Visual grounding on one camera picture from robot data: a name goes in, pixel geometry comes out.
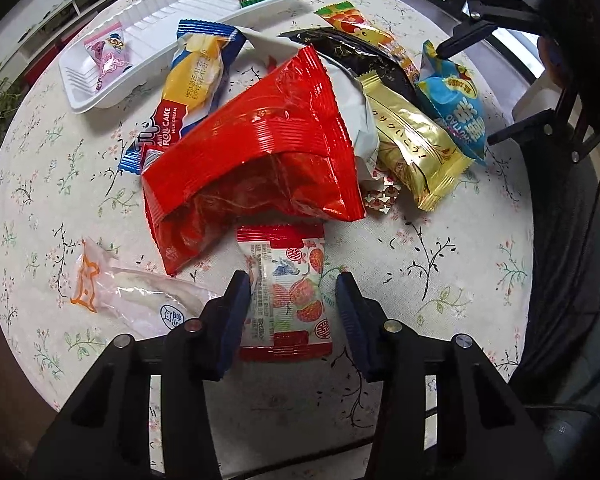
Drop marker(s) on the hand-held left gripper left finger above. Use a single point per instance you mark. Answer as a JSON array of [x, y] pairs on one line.
[[232, 320]]

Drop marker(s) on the white TV cabinet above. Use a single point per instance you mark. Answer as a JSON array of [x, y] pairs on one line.
[[55, 10]]

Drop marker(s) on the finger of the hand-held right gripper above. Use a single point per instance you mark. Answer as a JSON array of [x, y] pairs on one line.
[[530, 125], [467, 35]]

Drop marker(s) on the blue roll cake packet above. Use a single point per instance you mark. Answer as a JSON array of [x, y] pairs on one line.
[[195, 75]]

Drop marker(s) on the gold snack packet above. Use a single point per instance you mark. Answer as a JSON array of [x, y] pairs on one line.
[[410, 140]]

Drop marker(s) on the pink candy packet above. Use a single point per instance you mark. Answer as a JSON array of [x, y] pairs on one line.
[[107, 52]]

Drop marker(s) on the light blue snack packet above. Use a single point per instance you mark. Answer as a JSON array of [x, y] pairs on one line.
[[450, 105]]

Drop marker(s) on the large red snack bag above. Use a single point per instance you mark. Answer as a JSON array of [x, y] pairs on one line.
[[260, 160]]

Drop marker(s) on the orange cartoon snack packet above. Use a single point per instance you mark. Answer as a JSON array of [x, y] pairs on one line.
[[350, 22]]

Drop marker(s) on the red star-patterned snack packet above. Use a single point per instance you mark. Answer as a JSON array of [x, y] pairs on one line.
[[382, 200]]

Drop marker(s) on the white plastic tray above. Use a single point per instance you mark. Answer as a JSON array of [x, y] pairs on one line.
[[180, 15]]

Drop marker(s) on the black snack packet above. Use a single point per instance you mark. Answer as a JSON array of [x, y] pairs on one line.
[[365, 60]]

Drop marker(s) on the white snack bag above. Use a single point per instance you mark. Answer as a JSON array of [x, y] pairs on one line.
[[350, 95]]

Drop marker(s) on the clear packet with orange print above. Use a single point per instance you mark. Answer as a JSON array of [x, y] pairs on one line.
[[130, 295]]

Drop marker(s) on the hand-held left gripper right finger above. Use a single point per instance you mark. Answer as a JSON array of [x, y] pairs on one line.
[[352, 320]]

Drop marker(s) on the red strawberry snack packet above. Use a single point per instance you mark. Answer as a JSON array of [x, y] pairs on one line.
[[290, 280]]

